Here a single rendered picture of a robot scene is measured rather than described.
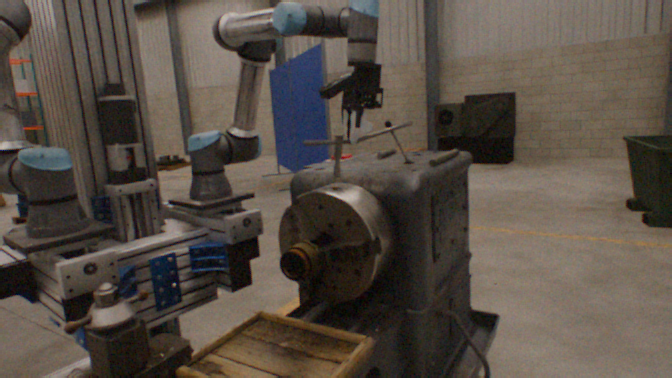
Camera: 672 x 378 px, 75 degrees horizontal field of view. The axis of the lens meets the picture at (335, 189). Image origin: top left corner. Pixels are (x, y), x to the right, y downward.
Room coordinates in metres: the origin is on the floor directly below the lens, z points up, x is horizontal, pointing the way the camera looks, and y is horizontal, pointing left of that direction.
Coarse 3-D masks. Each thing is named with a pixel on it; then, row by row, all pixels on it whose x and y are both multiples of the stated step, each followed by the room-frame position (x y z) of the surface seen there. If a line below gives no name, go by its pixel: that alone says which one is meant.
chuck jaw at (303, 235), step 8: (296, 200) 1.16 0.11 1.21; (296, 208) 1.13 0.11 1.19; (288, 216) 1.13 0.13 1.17; (296, 216) 1.11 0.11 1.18; (304, 216) 1.13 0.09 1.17; (296, 224) 1.09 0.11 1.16; (304, 224) 1.11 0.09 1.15; (312, 224) 1.13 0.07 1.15; (296, 232) 1.09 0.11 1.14; (304, 232) 1.09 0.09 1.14; (312, 232) 1.11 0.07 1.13; (320, 232) 1.13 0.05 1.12; (296, 240) 1.07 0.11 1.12; (304, 240) 1.07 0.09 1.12; (312, 240) 1.10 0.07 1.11
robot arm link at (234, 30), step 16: (224, 16) 1.34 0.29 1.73; (240, 16) 1.28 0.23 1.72; (256, 16) 1.21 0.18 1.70; (272, 16) 1.15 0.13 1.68; (288, 16) 1.08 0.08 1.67; (304, 16) 1.10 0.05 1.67; (320, 16) 1.13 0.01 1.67; (224, 32) 1.33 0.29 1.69; (240, 32) 1.27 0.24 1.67; (256, 32) 1.22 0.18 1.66; (272, 32) 1.17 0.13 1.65; (288, 32) 1.10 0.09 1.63; (304, 32) 1.12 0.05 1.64; (320, 32) 1.15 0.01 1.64; (224, 48) 1.42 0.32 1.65; (240, 48) 1.44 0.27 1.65
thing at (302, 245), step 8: (296, 248) 1.02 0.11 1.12; (304, 248) 1.02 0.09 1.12; (312, 248) 1.03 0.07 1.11; (288, 256) 1.00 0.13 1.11; (296, 256) 0.99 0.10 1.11; (304, 256) 1.00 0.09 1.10; (312, 256) 1.01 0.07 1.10; (320, 256) 1.03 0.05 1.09; (280, 264) 1.02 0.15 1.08; (288, 264) 1.04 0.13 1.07; (296, 264) 1.06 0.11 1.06; (304, 264) 0.98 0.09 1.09; (312, 264) 1.00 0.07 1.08; (320, 264) 1.03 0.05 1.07; (288, 272) 1.01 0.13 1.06; (296, 272) 1.04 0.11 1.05; (304, 272) 0.98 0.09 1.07; (312, 272) 1.01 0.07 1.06; (296, 280) 0.99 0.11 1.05
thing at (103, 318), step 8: (120, 296) 0.72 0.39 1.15; (120, 304) 0.69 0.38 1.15; (128, 304) 0.71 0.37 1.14; (88, 312) 0.68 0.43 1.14; (96, 312) 0.67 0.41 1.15; (104, 312) 0.67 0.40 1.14; (112, 312) 0.68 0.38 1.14; (120, 312) 0.68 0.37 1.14; (128, 312) 0.69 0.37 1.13; (96, 320) 0.67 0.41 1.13; (104, 320) 0.67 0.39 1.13; (112, 320) 0.67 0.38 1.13; (120, 320) 0.67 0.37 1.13; (128, 320) 0.69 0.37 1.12; (88, 328) 0.67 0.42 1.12; (96, 328) 0.66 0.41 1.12; (104, 328) 0.66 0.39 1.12
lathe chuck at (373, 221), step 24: (312, 192) 1.13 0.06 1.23; (336, 192) 1.12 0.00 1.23; (312, 216) 1.14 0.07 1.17; (336, 216) 1.10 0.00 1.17; (360, 216) 1.06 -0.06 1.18; (288, 240) 1.18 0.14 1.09; (336, 240) 1.10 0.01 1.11; (360, 240) 1.06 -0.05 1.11; (384, 240) 1.08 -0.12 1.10; (336, 264) 1.10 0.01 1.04; (360, 264) 1.06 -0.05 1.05; (384, 264) 1.09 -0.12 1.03; (336, 288) 1.11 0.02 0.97; (360, 288) 1.06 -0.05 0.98
